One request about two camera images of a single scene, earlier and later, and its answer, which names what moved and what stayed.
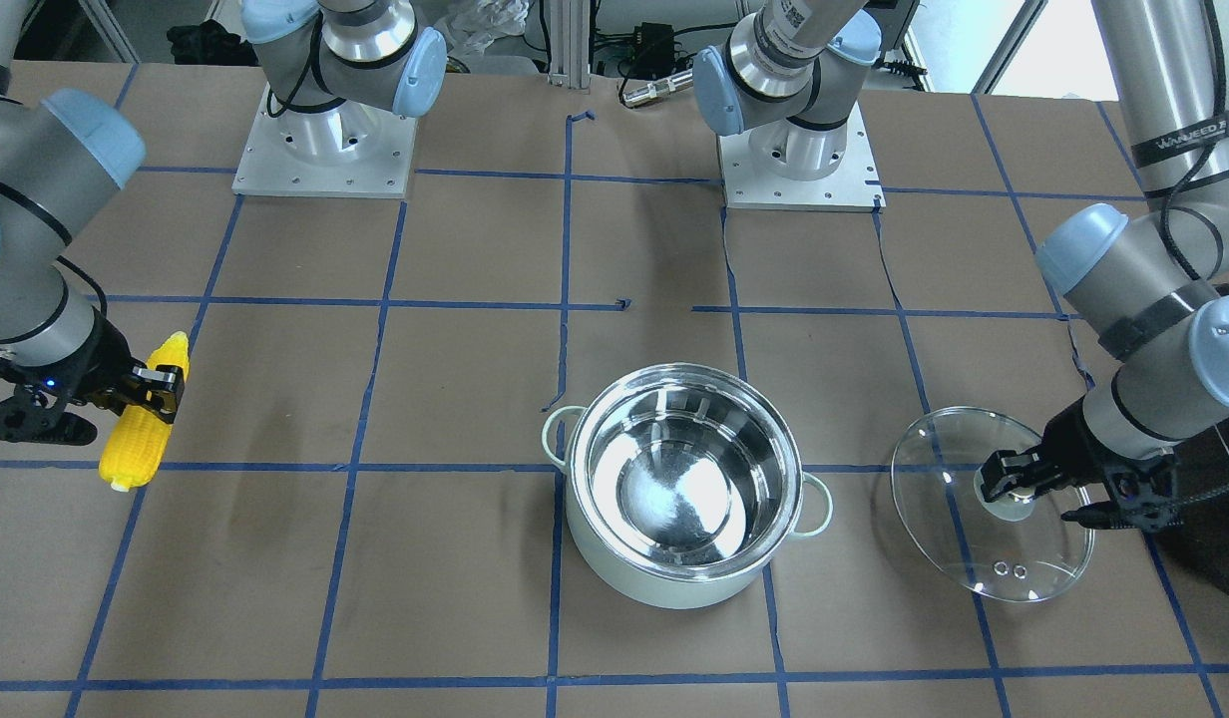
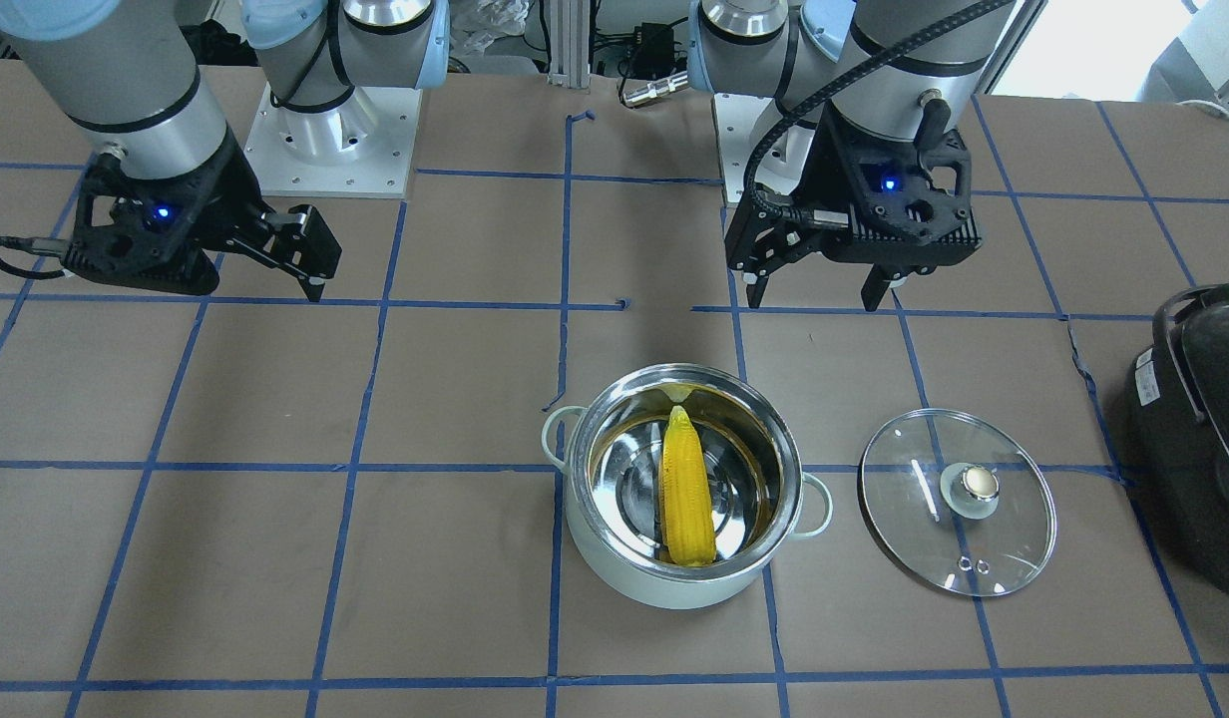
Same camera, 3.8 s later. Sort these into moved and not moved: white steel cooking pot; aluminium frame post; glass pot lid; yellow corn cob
Moved: yellow corn cob; glass pot lid
Not moved: white steel cooking pot; aluminium frame post
